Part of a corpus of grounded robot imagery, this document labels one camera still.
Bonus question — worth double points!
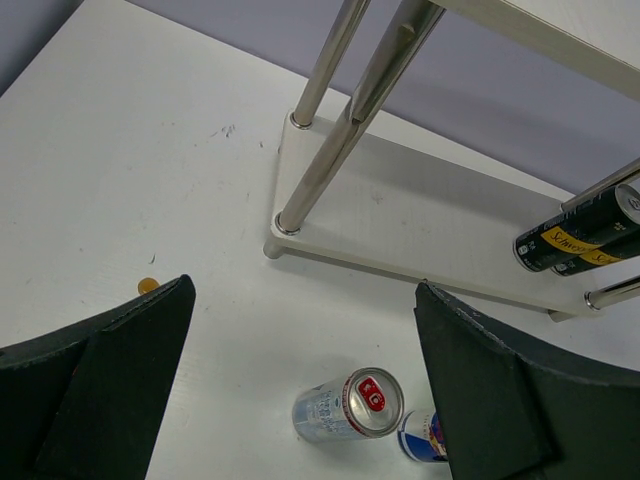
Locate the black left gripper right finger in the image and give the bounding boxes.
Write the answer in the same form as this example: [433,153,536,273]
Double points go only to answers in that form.
[414,282,639,479]

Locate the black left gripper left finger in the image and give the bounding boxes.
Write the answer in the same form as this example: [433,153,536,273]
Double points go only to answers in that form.
[1,275,196,479]

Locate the blue silver energy can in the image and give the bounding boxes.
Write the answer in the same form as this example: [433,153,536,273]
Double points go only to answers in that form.
[397,409,448,463]
[292,367,405,443]

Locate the white two-tier shelf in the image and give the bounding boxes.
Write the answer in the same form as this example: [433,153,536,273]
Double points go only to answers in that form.
[263,1,639,322]

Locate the small orange spot sticker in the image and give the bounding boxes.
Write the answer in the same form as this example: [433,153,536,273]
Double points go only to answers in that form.
[137,277,160,295]

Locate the black Schweppes can right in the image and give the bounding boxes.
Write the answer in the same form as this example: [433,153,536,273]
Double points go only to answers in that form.
[552,237,639,277]

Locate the black schweppes can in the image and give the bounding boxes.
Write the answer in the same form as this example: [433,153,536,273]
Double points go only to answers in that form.
[552,237,639,277]
[513,184,639,272]

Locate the black Schweppes can left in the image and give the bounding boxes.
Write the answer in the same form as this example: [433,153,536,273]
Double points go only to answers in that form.
[513,184,639,272]

